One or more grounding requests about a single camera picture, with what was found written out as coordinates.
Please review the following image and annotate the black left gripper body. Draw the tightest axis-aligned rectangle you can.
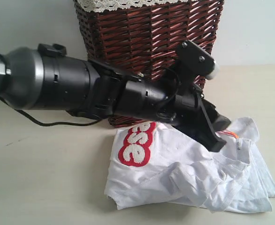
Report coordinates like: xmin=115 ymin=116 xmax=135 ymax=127
xmin=156 ymin=81 xmax=204 ymax=140

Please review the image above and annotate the white t-shirt red lettering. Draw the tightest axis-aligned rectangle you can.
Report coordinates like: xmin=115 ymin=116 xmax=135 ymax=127
xmin=104 ymin=117 xmax=275 ymax=213

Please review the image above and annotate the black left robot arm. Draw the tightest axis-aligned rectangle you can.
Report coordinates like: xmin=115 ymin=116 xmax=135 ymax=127
xmin=0 ymin=40 xmax=231 ymax=152

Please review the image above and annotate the dark brown wicker basket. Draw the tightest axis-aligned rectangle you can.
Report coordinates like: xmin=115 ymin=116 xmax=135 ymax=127
xmin=73 ymin=0 xmax=225 ymax=128

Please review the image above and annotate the orange garment tag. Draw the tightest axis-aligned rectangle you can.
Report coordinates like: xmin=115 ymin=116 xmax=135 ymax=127
xmin=219 ymin=130 xmax=239 ymax=139

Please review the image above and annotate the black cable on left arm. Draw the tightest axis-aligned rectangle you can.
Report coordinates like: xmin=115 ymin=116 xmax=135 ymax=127
xmin=17 ymin=70 xmax=179 ymax=128

